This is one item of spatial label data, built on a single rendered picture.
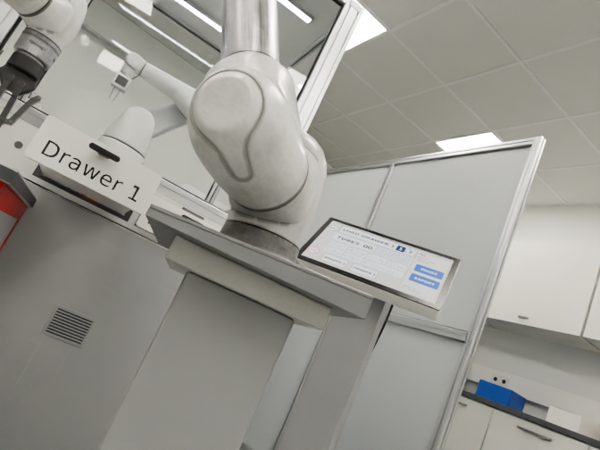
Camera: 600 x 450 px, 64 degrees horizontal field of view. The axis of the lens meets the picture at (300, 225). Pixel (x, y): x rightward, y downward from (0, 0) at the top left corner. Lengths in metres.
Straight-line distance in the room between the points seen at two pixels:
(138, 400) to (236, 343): 0.17
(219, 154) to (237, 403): 0.40
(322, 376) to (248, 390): 0.88
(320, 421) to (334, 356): 0.21
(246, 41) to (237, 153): 0.23
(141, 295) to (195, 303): 0.79
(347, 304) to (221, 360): 0.23
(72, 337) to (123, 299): 0.17
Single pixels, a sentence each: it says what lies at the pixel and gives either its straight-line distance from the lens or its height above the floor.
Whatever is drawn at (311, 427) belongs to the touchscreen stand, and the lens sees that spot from 1.70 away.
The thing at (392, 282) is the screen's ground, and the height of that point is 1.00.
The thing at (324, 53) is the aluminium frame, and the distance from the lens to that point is 1.94.
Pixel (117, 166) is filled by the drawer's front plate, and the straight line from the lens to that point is 1.26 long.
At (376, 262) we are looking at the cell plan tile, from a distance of 1.70.
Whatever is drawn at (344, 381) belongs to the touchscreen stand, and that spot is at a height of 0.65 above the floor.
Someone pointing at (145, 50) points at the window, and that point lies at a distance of 1.72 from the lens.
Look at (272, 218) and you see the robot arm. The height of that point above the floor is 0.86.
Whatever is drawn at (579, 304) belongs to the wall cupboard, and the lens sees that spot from 4.02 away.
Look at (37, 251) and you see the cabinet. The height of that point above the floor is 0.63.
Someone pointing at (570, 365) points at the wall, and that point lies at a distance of 4.32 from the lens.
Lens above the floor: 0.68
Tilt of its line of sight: 13 degrees up
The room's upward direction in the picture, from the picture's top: 24 degrees clockwise
